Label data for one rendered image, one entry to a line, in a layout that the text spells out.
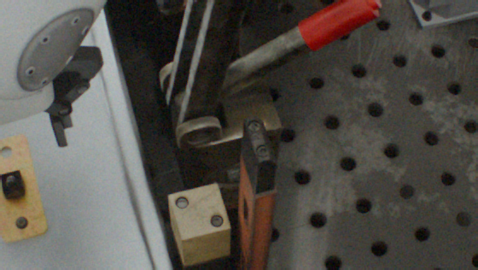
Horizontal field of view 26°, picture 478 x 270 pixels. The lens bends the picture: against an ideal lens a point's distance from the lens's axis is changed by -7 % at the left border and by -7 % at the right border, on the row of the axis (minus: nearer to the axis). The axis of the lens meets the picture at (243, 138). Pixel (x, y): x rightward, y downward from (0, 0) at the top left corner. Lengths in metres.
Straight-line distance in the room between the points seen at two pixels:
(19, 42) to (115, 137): 0.37
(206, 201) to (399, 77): 0.51
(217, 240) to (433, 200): 0.45
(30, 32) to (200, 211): 0.29
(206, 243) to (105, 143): 0.13
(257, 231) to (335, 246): 0.43
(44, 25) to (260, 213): 0.24
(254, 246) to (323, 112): 0.48
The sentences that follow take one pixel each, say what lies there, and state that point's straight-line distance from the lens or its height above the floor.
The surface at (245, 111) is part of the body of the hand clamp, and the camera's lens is 0.76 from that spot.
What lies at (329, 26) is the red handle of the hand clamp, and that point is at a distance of 0.70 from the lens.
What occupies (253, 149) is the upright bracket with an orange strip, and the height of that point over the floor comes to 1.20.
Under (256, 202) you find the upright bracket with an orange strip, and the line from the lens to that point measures 0.62.
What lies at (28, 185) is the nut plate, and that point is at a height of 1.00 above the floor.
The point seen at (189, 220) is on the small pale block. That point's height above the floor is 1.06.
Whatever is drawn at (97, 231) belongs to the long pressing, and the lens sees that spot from 0.78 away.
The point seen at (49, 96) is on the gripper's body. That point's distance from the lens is 0.66.
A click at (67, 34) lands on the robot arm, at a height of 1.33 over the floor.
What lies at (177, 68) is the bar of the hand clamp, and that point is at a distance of 0.72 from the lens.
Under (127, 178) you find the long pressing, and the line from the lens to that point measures 0.79.
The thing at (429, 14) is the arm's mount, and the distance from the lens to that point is 1.22.
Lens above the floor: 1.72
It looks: 64 degrees down
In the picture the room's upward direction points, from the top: 3 degrees clockwise
